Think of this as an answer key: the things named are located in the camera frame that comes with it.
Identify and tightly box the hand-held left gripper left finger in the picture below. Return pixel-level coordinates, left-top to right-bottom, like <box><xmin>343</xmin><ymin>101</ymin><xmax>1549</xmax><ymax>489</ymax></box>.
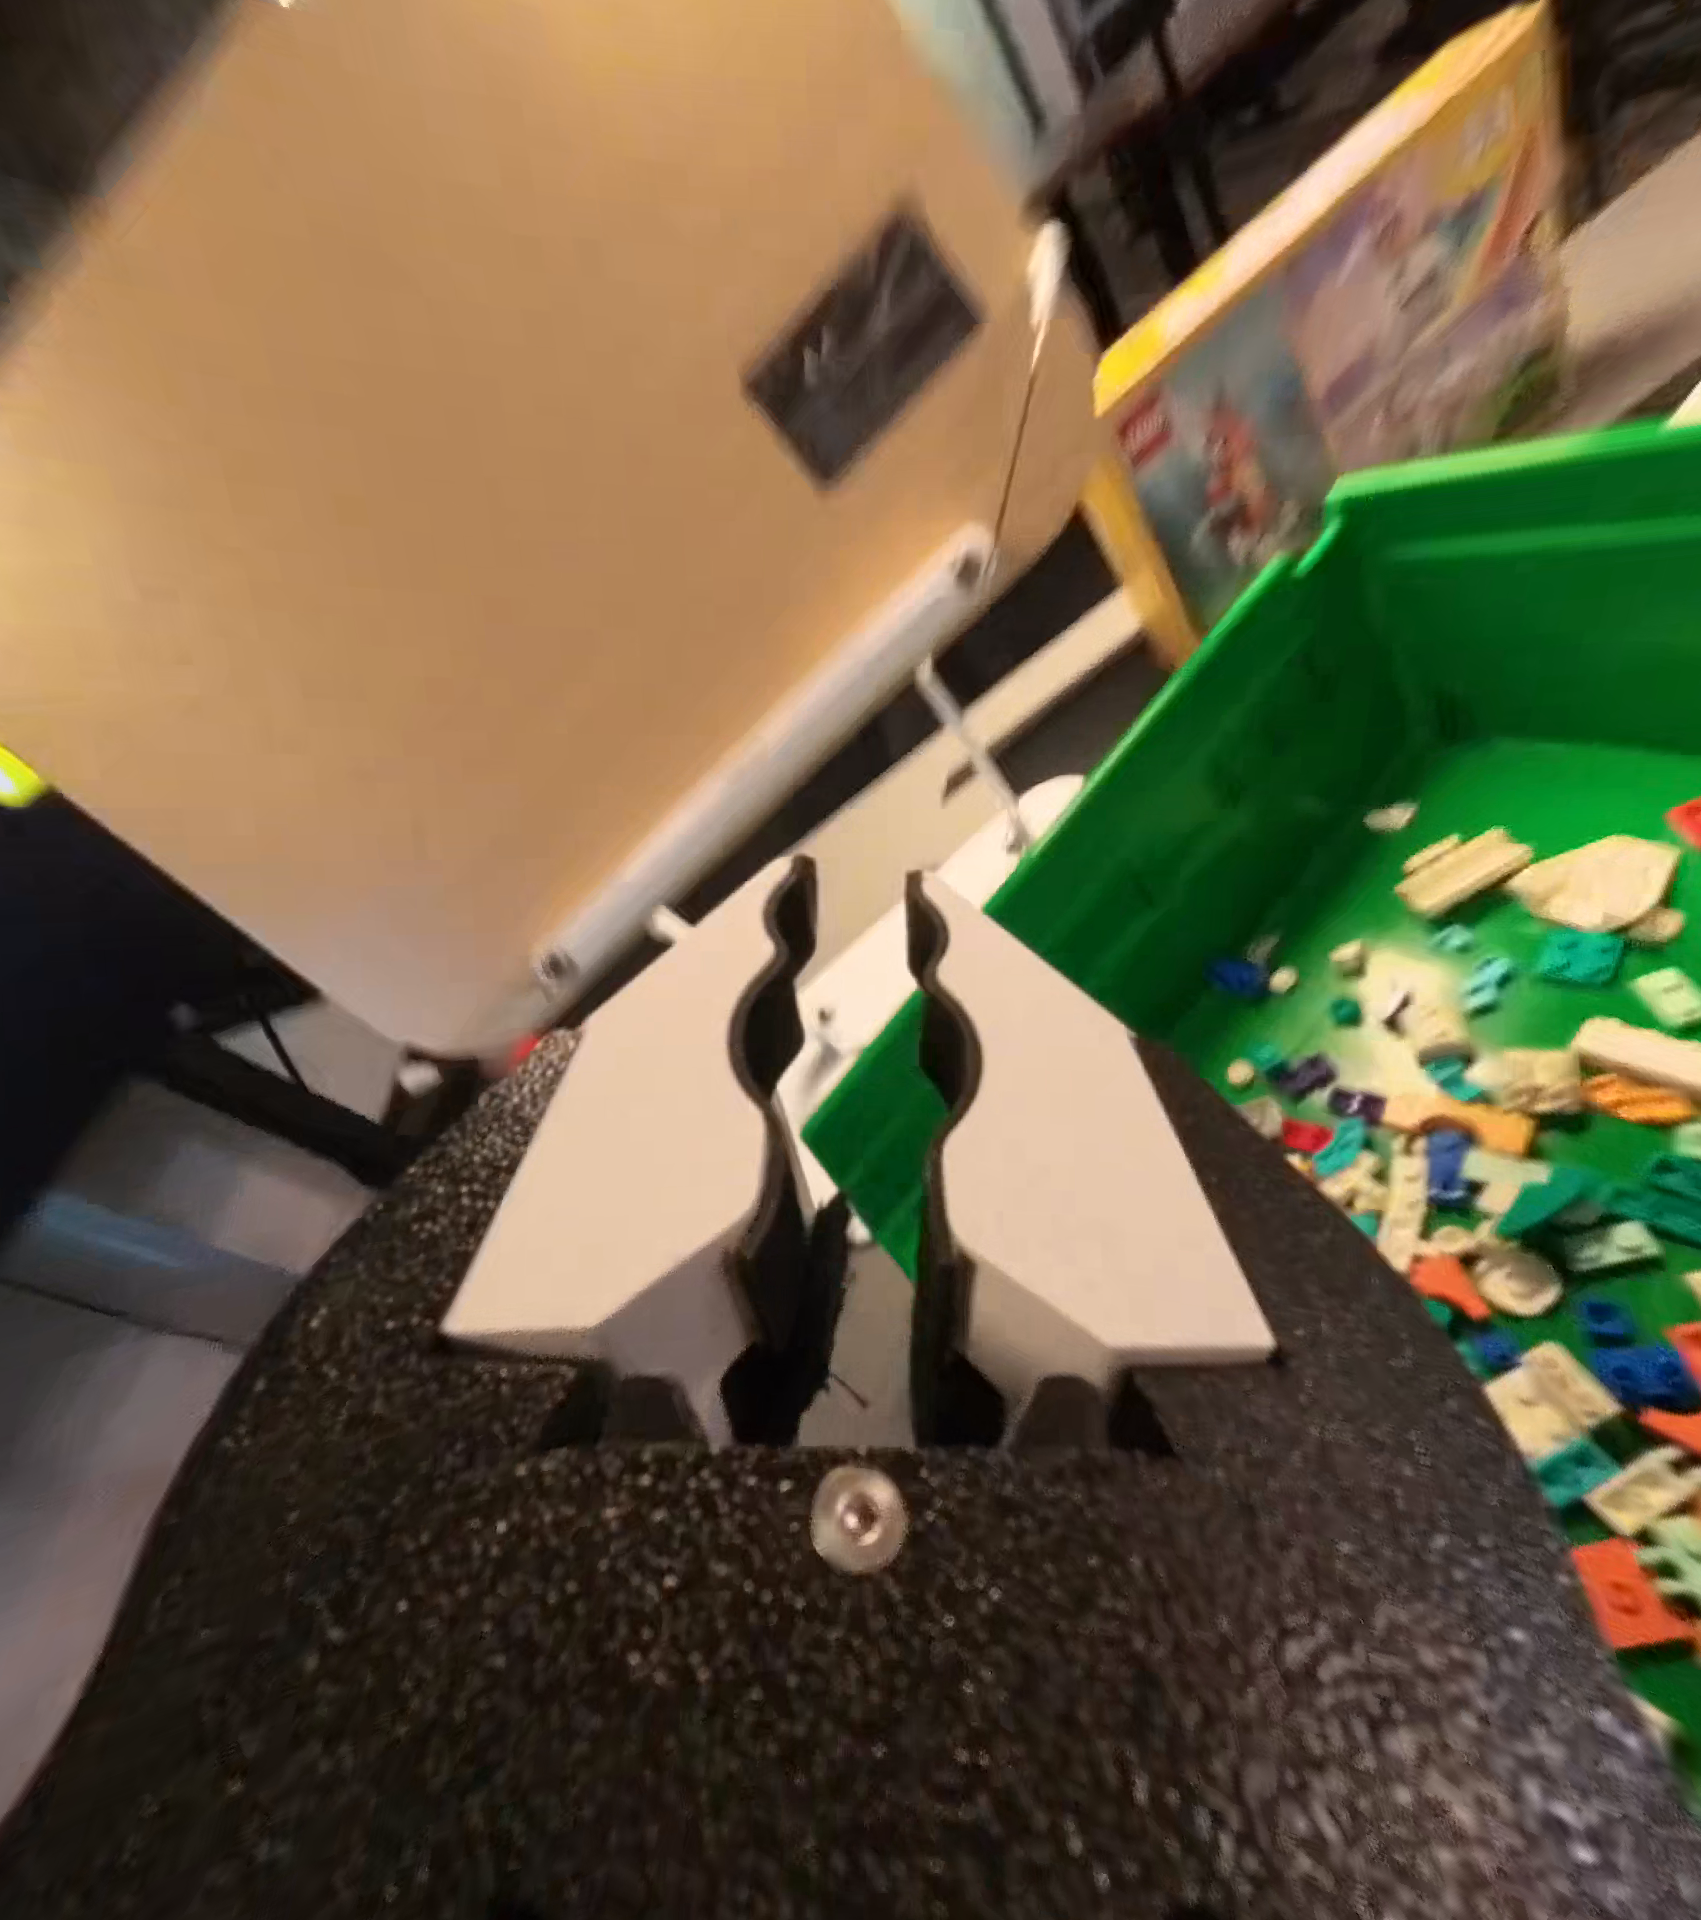
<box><xmin>440</xmin><ymin>853</ymin><xmax>805</xmax><ymax>1448</ymax></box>

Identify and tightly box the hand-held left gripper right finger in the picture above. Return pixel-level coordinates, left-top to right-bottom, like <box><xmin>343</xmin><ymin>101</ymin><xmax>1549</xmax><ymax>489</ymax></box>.
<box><xmin>907</xmin><ymin>869</ymin><xmax>1281</xmax><ymax>1448</ymax></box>

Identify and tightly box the pile of bricks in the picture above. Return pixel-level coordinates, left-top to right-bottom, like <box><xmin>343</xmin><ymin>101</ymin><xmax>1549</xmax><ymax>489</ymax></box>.
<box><xmin>1210</xmin><ymin>785</ymin><xmax>1701</xmax><ymax>1719</ymax></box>

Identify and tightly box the green plastic bin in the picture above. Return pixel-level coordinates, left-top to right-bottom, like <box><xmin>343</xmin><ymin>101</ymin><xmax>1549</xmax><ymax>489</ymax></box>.
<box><xmin>802</xmin><ymin>403</ymin><xmax>1701</xmax><ymax>1920</ymax></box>

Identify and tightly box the yellow toy set box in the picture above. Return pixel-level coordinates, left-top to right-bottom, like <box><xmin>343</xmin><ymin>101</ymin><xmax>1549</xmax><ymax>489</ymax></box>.
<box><xmin>1090</xmin><ymin>0</ymin><xmax>1575</xmax><ymax>671</ymax></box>

